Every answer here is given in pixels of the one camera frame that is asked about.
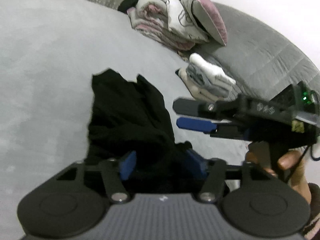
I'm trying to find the black garment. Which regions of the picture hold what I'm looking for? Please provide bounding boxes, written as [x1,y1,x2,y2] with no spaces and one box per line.
[85,69,202,193]

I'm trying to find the patterned sleeve forearm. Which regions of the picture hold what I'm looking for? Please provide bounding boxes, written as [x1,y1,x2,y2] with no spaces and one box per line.
[303,183,320,240]

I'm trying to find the right hand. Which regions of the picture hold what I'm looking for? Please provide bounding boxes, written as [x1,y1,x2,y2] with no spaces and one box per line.
[245,142,311,204]

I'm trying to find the grey quilted headboard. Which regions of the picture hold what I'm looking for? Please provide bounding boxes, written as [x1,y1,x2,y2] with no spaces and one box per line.
[193,3,319,100]

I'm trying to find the pink grey pillow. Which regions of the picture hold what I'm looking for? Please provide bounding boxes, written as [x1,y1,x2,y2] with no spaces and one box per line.
[180,0,228,46]

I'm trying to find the folded pink grey duvet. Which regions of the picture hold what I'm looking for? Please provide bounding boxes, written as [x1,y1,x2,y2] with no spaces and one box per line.
[127,0,209,51]

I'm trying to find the black cable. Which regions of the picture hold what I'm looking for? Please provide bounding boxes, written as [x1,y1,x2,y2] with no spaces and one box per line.
[282,142,320,183]

